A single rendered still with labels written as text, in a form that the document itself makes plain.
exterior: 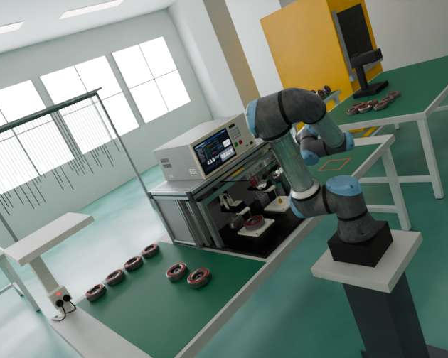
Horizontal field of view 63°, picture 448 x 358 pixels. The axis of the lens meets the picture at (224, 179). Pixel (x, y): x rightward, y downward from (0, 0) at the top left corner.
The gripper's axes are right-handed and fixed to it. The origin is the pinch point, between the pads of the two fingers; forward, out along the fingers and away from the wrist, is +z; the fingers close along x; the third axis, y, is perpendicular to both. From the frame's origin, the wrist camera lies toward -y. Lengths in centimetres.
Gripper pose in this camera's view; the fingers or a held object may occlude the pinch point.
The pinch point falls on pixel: (278, 164)
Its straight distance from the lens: 187.5
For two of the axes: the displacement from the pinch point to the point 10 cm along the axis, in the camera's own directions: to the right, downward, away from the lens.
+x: 6.5, 7.5, -1.3
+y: -6.6, 4.8, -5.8
